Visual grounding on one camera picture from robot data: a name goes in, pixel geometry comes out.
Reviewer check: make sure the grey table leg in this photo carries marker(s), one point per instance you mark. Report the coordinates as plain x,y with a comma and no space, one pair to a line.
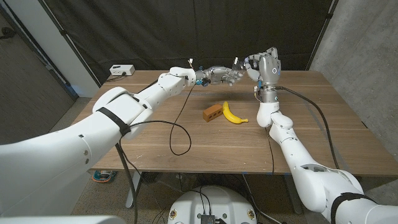
290,189
133,194

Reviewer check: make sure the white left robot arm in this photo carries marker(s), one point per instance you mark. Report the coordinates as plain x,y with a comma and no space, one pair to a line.
77,140

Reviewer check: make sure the brown toy brick block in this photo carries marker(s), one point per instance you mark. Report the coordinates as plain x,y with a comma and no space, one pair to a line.
212,112

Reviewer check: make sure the black backdrop pole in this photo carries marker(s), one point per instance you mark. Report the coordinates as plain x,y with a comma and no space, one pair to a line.
64,32
328,15

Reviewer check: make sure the white power strip box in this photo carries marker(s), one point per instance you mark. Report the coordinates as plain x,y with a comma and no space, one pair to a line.
122,69

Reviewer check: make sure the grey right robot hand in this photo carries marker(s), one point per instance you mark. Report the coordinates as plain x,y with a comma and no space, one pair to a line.
268,70

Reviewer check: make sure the clear plastic screen protector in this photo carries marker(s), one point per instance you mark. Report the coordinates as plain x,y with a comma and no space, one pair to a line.
235,59

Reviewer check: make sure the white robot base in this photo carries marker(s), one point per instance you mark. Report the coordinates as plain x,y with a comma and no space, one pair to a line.
230,202

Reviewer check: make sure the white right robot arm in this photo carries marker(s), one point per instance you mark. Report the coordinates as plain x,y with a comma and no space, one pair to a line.
292,149

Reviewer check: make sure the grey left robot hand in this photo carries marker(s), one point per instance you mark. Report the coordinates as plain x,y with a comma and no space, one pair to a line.
219,74

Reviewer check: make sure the colourful sneaker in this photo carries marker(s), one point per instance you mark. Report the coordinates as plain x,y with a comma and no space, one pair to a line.
104,176

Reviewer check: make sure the black backdrop curtain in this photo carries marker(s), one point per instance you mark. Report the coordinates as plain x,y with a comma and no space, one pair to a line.
186,31

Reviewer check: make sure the white robot torso edge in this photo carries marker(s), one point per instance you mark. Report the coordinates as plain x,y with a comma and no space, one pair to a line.
62,220

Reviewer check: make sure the yellow toy banana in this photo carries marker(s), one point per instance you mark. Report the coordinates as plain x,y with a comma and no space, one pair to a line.
231,116

